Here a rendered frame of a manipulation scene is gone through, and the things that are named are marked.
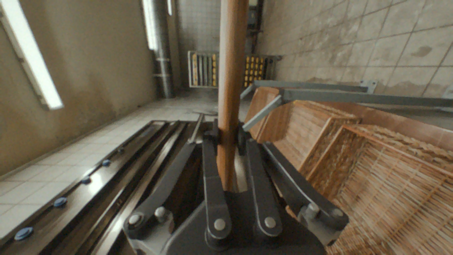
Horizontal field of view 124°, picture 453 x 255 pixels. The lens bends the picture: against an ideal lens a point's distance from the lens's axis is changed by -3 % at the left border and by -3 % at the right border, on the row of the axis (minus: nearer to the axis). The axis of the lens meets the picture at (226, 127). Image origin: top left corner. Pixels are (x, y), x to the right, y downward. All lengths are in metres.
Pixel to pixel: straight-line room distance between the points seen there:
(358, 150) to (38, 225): 1.47
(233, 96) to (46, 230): 1.03
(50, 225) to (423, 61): 2.16
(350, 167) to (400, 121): 0.25
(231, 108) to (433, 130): 0.63
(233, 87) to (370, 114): 0.69
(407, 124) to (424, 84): 0.69
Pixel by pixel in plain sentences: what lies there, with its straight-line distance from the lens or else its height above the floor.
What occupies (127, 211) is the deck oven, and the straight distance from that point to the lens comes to 0.92.
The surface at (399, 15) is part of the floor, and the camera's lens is 1.62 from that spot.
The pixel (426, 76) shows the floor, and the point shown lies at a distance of 1.40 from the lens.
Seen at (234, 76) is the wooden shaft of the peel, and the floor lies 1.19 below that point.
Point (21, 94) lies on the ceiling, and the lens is 1.70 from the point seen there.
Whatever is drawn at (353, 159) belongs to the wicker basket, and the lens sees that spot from 0.79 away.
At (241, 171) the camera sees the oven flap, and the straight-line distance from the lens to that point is 1.00.
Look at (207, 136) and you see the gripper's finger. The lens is 0.16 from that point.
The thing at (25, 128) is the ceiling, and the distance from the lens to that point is 1.70.
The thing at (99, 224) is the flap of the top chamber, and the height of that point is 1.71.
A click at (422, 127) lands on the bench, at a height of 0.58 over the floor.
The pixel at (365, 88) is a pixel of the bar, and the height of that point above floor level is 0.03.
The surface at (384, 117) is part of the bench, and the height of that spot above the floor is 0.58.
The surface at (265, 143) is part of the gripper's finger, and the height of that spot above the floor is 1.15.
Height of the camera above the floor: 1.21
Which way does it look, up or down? 4 degrees down
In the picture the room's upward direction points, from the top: 89 degrees counter-clockwise
